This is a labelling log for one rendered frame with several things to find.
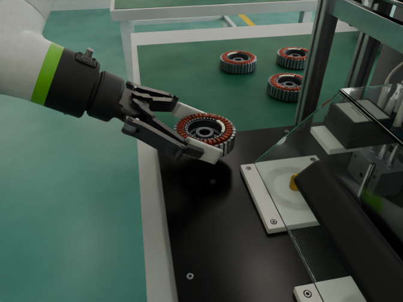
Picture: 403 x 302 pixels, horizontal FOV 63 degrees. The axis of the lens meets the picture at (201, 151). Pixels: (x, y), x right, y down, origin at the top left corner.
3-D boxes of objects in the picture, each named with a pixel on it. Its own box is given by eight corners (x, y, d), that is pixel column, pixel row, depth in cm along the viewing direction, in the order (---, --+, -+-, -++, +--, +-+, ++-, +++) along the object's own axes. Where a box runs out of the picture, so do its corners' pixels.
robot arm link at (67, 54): (48, 92, 55) (37, 121, 47) (71, 29, 49) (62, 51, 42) (84, 105, 57) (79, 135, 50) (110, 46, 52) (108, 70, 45)
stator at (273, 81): (315, 102, 85) (318, 88, 83) (272, 103, 84) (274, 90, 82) (301, 82, 94) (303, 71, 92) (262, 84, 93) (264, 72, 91)
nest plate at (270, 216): (267, 234, 49) (268, 229, 48) (239, 169, 61) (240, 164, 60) (359, 219, 51) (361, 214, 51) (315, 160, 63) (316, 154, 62)
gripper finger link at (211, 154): (187, 135, 53) (188, 138, 52) (222, 149, 56) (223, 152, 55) (178, 149, 54) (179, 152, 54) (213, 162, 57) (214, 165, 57)
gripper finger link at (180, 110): (171, 115, 63) (170, 113, 63) (201, 127, 66) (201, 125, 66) (178, 102, 61) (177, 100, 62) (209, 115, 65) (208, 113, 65)
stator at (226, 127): (178, 165, 56) (178, 148, 54) (171, 129, 65) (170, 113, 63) (241, 159, 58) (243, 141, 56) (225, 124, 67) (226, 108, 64)
